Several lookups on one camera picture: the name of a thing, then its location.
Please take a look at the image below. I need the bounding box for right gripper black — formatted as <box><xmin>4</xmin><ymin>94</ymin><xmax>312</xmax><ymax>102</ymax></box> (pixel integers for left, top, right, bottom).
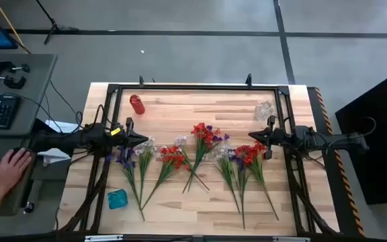
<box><xmin>248</xmin><ymin>115</ymin><xmax>297</xmax><ymax>160</ymax></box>

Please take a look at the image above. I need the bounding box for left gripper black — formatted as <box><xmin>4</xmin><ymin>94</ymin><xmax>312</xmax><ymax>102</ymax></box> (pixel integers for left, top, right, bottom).
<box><xmin>111</xmin><ymin>117</ymin><xmax>149</xmax><ymax>151</ymax></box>

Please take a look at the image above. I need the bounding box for white artificial flower stem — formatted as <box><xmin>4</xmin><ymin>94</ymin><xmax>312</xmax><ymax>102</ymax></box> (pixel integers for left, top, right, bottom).
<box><xmin>133</xmin><ymin>136</ymin><xmax>158</xmax><ymax>212</ymax></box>
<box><xmin>174</xmin><ymin>135</ymin><xmax>211</xmax><ymax>192</ymax></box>
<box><xmin>204</xmin><ymin>143</ymin><xmax>241</xmax><ymax>214</ymax></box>

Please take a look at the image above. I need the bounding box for clear crystal glass vase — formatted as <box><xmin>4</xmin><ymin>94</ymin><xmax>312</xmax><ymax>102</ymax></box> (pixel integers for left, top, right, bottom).
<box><xmin>253</xmin><ymin>100</ymin><xmax>275</xmax><ymax>122</ymax></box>

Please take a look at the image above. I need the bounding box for red glass bottle vase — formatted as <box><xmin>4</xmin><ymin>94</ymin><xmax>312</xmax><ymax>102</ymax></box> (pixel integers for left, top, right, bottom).
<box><xmin>129</xmin><ymin>93</ymin><xmax>146</xmax><ymax>116</ymax></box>

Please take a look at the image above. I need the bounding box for teal glass vase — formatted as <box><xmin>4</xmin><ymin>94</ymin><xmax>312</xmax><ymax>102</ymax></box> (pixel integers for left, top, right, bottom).
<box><xmin>107</xmin><ymin>188</ymin><xmax>129</xmax><ymax>210</ymax></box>

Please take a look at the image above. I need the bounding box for white paper sheet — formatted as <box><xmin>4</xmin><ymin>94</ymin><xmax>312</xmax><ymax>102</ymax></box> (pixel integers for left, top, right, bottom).
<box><xmin>37</xmin><ymin>147</ymin><xmax>72</xmax><ymax>166</ymax></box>
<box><xmin>44</xmin><ymin>119</ymin><xmax>80</xmax><ymax>134</ymax></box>

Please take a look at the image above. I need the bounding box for grey computer desk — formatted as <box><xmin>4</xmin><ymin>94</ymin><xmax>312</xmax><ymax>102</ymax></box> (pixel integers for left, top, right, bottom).
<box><xmin>0</xmin><ymin>52</ymin><xmax>58</xmax><ymax>216</ymax></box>

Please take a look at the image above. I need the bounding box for black cabinet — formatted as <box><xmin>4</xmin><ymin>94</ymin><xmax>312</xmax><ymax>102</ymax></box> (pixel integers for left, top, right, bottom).
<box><xmin>334</xmin><ymin>65</ymin><xmax>387</xmax><ymax>206</ymax></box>

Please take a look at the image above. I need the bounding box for person's hand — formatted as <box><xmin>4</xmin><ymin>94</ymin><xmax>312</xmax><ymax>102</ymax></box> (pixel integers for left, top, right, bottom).
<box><xmin>0</xmin><ymin>147</ymin><xmax>33</xmax><ymax>199</ymax></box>

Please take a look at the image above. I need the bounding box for black C-clamp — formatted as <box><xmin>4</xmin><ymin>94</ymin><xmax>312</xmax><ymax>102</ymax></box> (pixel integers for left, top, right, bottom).
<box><xmin>0</xmin><ymin>72</ymin><xmax>27</xmax><ymax>90</ymax></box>
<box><xmin>0</xmin><ymin>59</ymin><xmax>32</xmax><ymax>75</ymax></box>

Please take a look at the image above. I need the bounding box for black tripod stand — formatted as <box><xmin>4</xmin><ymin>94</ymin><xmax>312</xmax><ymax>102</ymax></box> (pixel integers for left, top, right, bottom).
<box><xmin>34</xmin><ymin>0</ymin><xmax>80</xmax><ymax>46</ymax></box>

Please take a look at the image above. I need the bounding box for silver metal bracket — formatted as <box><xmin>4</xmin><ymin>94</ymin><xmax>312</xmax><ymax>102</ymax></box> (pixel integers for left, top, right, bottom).
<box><xmin>84</xmin><ymin>234</ymin><xmax>124</xmax><ymax>242</ymax></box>
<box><xmin>272</xmin><ymin>236</ymin><xmax>311</xmax><ymax>242</ymax></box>

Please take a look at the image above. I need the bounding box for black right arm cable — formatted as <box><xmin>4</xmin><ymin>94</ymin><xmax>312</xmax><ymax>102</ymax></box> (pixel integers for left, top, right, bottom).
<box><xmin>327</xmin><ymin>116</ymin><xmax>378</xmax><ymax>144</ymax></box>

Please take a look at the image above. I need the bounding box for yellow cable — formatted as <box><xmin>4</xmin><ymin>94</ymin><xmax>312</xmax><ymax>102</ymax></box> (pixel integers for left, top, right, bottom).
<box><xmin>0</xmin><ymin>0</ymin><xmax>32</xmax><ymax>54</ymax></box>

